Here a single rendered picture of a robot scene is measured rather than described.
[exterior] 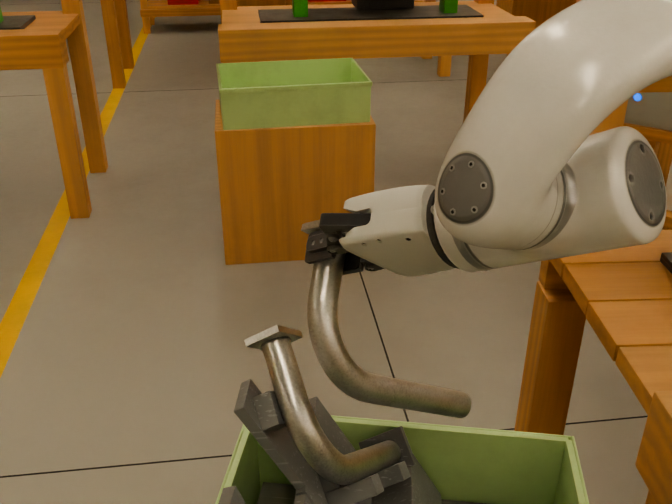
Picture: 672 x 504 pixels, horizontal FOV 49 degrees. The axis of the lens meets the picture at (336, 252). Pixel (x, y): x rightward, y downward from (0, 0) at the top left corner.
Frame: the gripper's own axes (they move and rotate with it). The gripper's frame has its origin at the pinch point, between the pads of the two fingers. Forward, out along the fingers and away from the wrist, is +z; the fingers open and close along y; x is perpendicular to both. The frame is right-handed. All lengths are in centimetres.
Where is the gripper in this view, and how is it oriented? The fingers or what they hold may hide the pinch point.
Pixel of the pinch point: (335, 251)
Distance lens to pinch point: 73.4
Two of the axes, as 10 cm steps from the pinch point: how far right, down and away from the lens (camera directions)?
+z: -6.8, 1.5, 7.2
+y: -7.2, -3.3, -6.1
